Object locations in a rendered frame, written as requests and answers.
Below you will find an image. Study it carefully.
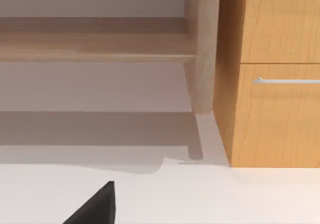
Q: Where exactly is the orange wooden cupboard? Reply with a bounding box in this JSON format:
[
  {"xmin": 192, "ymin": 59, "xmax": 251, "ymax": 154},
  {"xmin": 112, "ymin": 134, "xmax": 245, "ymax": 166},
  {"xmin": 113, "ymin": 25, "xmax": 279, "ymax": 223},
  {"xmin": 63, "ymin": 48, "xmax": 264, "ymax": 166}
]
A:
[{"xmin": 211, "ymin": 0, "xmax": 320, "ymax": 169}]

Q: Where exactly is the long metal handle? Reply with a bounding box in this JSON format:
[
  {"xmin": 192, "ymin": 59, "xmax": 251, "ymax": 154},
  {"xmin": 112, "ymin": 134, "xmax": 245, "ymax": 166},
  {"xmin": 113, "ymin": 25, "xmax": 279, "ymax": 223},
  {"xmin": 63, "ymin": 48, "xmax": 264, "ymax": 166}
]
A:
[{"xmin": 252, "ymin": 76, "xmax": 320, "ymax": 86}]

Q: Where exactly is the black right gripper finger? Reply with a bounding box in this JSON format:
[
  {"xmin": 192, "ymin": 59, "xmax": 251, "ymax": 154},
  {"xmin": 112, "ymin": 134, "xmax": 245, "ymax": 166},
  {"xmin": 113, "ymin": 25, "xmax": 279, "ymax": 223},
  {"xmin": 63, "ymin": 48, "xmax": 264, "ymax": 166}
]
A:
[{"xmin": 62, "ymin": 180, "xmax": 117, "ymax": 224}]

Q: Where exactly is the wooden drawer front with handle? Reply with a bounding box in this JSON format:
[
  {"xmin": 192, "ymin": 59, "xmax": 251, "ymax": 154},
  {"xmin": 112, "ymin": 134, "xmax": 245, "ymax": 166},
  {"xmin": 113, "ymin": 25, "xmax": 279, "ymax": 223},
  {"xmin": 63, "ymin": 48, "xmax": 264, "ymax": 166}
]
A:
[{"xmin": 231, "ymin": 63, "xmax": 320, "ymax": 169}]

